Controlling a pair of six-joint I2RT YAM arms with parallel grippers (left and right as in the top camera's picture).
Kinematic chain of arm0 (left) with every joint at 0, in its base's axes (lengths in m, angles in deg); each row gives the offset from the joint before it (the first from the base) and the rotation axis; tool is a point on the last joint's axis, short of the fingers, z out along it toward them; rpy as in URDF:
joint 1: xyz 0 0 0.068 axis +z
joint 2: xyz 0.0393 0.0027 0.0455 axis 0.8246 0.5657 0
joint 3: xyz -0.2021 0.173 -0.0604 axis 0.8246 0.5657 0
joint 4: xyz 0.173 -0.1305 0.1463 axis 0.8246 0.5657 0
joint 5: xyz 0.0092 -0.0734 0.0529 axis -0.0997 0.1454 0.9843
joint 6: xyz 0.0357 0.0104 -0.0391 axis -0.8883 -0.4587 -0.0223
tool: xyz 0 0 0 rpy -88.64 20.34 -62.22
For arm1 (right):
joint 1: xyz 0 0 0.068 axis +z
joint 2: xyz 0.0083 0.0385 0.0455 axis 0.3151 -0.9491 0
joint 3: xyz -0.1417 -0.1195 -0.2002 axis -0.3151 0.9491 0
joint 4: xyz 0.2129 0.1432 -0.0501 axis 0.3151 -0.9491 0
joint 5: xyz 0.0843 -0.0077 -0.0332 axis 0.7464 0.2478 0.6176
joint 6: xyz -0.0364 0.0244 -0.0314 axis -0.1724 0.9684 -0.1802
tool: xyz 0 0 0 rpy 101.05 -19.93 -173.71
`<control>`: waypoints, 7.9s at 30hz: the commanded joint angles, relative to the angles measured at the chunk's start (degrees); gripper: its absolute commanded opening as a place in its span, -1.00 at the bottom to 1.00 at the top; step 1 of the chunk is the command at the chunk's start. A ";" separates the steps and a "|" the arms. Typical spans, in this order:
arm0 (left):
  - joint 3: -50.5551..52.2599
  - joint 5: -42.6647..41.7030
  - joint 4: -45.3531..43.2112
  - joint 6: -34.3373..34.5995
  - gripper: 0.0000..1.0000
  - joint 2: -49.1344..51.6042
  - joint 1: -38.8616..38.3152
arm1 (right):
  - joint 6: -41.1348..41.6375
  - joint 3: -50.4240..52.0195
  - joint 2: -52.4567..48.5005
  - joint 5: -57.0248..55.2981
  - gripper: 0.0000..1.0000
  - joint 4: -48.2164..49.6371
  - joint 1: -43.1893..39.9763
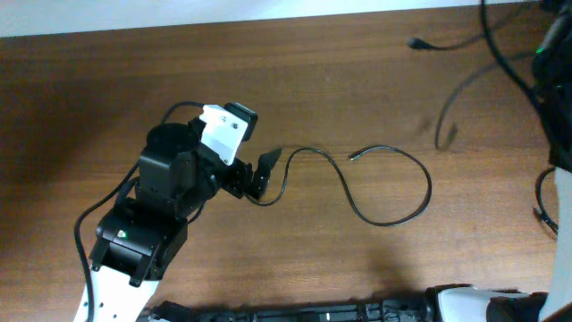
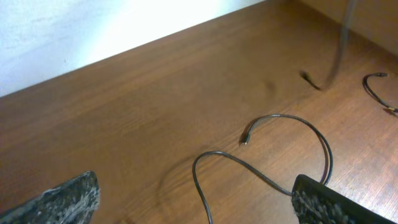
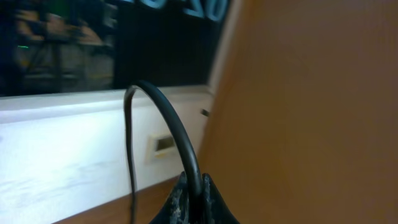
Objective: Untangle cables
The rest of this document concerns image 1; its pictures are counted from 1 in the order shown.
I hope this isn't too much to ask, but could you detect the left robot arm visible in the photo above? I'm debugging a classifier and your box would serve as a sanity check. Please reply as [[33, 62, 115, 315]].
[[75, 120, 282, 321]]

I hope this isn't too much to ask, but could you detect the black cable at table edge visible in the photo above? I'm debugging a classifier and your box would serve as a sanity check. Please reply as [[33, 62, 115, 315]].
[[532, 166, 559, 236]]

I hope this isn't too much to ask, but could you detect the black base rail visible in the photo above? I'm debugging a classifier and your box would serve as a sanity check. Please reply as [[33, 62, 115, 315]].
[[137, 284, 548, 322]]

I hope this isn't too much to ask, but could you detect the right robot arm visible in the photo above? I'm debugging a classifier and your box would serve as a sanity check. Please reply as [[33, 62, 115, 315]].
[[479, 0, 571, 321]]

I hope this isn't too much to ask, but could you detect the black usb cable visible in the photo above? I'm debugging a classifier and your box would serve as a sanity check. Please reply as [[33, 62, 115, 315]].
[[244, 145, 433, 228], [405, 35, 537, 152]]

